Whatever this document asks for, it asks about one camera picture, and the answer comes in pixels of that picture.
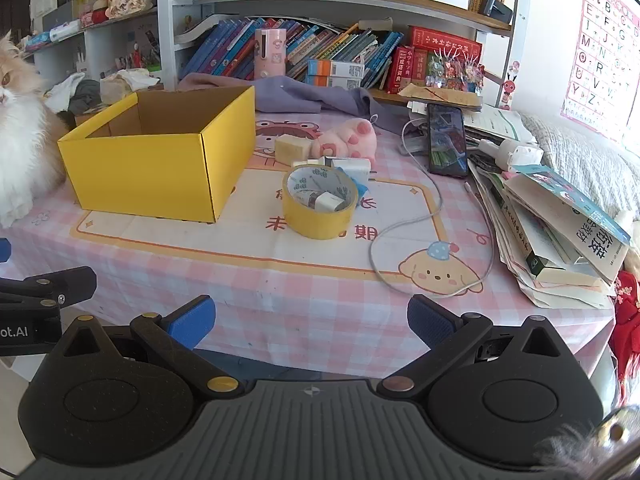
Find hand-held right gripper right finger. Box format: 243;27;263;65
376;295;576;395

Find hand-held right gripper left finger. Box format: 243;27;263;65
52;296;246;396

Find yellow cardboard box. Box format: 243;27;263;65
57;85;257;223

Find yellow tape roll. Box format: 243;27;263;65
281;164;360;241

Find small blue clip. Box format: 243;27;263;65
345;167;371;198

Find pink plush paw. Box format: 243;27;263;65
310;117;377;161

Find beige block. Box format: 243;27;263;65
274;134;313;166

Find pink checked tablecloth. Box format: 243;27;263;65
0;105;618;378

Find orange white cat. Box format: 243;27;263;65
0;30;68;228

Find pile of books and papers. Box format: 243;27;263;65
465;105;632;311

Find grey white clothes heap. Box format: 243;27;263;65
44;72;103;116

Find teal cover book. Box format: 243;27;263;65
502;164;632;283

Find black smartphone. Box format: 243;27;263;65
426;103;469;177

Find grey fur trim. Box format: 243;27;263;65
537;405;640;480

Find red embroidered cloth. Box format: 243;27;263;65
610;270;640;396

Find crumpled beige bag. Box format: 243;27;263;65
99;69;161;107

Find grey quilted blanket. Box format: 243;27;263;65
520;112;640;221

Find white side shelf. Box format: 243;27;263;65
22;7;161;83

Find brown paper envelope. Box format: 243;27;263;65
398;82;483;110

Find white blue wipes pack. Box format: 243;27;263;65
49;20;83;42

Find purple cloth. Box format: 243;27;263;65
177;72;416;133

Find shiny colourful trinket packs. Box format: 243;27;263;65
425;50;486;93

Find red thick book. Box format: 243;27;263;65
386;46;416;95

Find orange blue white box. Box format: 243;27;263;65
307;59;366;78
306;75;365;90

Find white wooden bookshelf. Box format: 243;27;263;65
157;0;521;106

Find row of blue books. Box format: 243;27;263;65
180;17;403;91

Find pink cylinder bottle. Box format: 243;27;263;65
254;29;287;81

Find red flat box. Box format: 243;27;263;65
410;26;483;61

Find white cable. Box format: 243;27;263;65
369;115;496;298

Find red deer wall sticker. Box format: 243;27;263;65
500;62;521;111

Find alphabet wall poster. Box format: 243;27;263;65
560;0;640;133

